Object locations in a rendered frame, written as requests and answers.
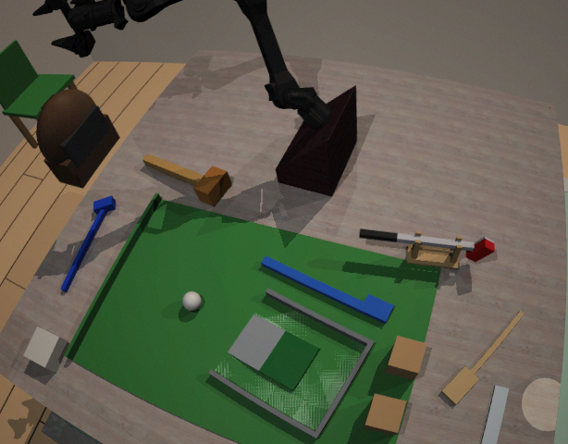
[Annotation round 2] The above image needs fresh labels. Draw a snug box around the grey flat bar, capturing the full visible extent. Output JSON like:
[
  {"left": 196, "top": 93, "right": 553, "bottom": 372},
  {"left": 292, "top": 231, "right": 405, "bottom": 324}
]
[{"left": 481, "top": 385, "right": 509, "bottom": 444}]

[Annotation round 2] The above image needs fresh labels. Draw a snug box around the brown wooden mallet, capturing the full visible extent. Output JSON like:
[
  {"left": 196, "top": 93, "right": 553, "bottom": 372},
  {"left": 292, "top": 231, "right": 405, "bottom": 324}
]
[{"left": 142, "top": 154, "right": 232, "bottom": 206}]

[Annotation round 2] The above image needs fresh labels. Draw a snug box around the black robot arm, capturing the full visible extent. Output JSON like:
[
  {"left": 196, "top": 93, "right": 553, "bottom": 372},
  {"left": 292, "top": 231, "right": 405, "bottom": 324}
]
[{"left": 93, "top": 0, "right": 336, "bottom": 132}]

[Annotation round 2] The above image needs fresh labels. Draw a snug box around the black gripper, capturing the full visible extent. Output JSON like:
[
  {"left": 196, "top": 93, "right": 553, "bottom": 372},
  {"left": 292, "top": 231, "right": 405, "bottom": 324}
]
[{"left": 32, "top": 0, "right": 100, "bottom": 58}]

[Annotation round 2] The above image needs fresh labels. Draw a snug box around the green putting mat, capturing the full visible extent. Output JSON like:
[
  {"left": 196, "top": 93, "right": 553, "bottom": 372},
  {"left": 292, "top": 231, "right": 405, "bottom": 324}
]
[{"left": 72, "top": 200, "right": 441, "bottom": 444}]

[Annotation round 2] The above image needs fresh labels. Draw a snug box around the white golf ball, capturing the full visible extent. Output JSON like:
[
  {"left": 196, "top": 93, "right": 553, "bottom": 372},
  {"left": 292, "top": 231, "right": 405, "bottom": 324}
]
[{"left": 182, "top": 291, "right": 202, "bottom": 311}]

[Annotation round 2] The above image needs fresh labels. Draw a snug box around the tan square block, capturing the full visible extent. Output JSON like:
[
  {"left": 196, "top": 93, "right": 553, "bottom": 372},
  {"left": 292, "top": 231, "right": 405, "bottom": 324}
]
[
  {"left": 364, "top": 394, "right": 407, "bottom": 436},
  {"left": 385, "top": 336, "right": 427, "bottom": 380}
]

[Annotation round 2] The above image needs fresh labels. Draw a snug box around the beige cube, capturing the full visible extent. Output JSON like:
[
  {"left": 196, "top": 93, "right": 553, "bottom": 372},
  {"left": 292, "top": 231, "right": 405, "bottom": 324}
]
[{"left": 23, "top": 327, "right": 69, "bottom": 373}]

